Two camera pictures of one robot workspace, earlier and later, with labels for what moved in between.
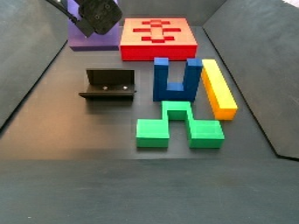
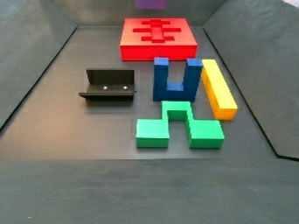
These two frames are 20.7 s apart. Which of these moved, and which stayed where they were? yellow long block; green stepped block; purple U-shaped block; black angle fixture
Moved: purple U-shaped block
Stayed: green stepped block; black angle fixture; yellow long block
